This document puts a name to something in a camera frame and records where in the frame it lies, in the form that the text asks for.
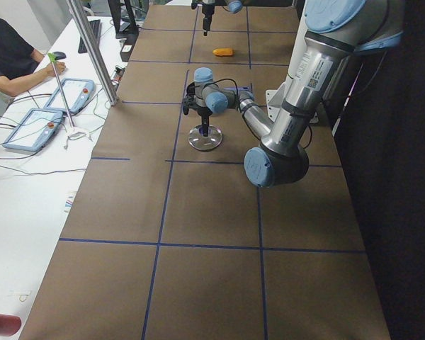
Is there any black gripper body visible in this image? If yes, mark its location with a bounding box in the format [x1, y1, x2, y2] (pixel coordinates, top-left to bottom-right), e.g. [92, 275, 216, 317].
[191, 0, 216, 16]
[196, 106, 213, 120]

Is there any glass lid blue knob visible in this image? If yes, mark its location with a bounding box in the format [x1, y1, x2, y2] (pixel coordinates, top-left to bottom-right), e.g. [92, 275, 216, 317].
[188, 125, 223, 152]

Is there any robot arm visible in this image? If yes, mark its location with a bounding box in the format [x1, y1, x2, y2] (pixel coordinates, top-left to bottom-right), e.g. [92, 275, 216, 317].
[191, 0, 244, 36]

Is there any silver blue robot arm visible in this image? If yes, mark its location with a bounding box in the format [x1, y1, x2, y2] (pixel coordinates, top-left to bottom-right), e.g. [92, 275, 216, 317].
[183, 1, 405, 187]

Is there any yellow corn cob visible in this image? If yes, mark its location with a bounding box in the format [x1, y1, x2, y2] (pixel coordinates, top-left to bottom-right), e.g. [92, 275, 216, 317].
[212, 47, 234, 57]

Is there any person's hand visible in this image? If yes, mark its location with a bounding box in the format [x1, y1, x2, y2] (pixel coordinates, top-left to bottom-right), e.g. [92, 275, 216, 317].
[45, 62, 66, 77]

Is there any dark blue saucepan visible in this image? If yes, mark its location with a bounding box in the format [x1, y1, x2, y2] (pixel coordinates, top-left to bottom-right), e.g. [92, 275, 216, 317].
[224, 86, 251, 93]

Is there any black monitor stand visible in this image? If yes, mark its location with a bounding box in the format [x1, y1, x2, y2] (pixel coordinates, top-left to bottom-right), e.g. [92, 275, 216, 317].
[108, 0, 140, 39]

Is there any black keyboard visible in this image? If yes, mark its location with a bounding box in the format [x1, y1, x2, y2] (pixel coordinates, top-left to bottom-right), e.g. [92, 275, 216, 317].
[77, 19, 103, 55]

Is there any far teach pendant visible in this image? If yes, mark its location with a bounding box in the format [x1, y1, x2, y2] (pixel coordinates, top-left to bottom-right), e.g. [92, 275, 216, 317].
[44, 78, 95, 115]

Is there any teach pendant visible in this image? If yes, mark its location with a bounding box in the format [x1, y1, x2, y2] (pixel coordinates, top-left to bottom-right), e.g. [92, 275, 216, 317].
[3, 108, 64, 154]
[44, 78, 95, 115]

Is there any small paper card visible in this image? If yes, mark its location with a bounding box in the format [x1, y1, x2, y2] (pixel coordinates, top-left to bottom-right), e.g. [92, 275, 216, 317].
[63, 191, 77, 213]

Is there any black computer mouse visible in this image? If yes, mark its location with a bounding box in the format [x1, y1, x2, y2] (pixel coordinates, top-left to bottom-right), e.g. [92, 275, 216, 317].
[51, 51, 67, 60]

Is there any near teach pendant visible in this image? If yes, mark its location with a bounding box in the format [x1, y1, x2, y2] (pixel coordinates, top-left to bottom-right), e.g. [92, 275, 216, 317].
[3, 108, 64, 154]

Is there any person in black shirt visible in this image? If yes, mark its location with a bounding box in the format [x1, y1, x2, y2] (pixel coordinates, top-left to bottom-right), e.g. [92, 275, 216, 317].
[0, 18, 53, 98]

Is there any red cylinder object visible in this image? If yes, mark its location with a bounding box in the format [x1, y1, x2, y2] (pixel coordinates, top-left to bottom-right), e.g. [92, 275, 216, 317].
[0, 314, 22, 336]

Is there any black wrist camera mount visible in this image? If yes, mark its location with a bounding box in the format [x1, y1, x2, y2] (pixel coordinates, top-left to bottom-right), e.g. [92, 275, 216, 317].
[182, 82, 197, 115]

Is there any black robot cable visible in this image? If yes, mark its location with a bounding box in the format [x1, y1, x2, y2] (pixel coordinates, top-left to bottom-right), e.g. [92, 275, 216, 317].
[187, 78, 239, 94]

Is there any aluminium frame post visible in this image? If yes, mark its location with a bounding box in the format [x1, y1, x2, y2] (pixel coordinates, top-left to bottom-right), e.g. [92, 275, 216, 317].
[67, 0, 118, 106]

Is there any metal grabber stick green handle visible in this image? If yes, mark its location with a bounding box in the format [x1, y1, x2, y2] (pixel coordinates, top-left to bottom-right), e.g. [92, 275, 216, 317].
[47, 52, 92, 149]

